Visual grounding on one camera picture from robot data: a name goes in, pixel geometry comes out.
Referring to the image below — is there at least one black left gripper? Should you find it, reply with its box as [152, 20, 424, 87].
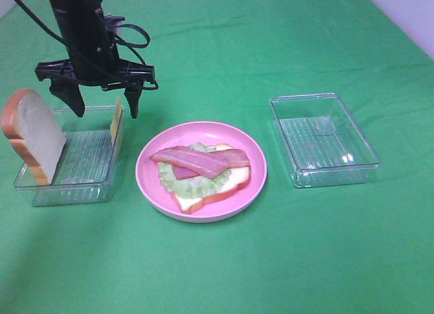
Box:
[35, 48, 157, 119]

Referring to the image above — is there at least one yellow cheese slice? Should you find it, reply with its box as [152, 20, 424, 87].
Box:
[110, 97, 122, 145]

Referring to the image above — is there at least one bacon strip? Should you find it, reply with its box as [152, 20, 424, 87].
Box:
[150, 146, 250, 178]

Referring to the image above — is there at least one green lettuce leaf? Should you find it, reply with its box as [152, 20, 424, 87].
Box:
[151, 142, 233, 199]

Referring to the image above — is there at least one pink ham slice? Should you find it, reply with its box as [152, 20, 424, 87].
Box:
[172, 149, 250, 180]

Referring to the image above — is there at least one bread slice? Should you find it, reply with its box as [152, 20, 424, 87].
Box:
[1, 89, 66, 185]
[172, 142, 250, 214]

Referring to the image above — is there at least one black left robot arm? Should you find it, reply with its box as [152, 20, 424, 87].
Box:
[13, 0, 159, 118]

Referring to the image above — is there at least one clear left plastic container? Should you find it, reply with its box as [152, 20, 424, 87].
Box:
[14, 105, 126, 206]

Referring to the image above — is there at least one clear plastic container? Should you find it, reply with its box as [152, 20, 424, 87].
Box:
[14, 105, 126, 206]
[270, 92, 380, 188]

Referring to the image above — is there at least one pink round plate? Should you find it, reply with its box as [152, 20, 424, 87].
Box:
[136, 121, 267, 223]

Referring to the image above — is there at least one green tablecloth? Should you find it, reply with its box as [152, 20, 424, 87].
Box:
[1, 0, 433, 313]

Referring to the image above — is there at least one clear right plastic container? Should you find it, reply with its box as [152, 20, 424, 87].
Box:
[270, 92, 380, 188]

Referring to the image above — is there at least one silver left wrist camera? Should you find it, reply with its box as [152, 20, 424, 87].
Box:
[103, 14, 125, 35]

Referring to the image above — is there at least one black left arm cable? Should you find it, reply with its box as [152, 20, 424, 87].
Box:
[6, 0, 159, 91]

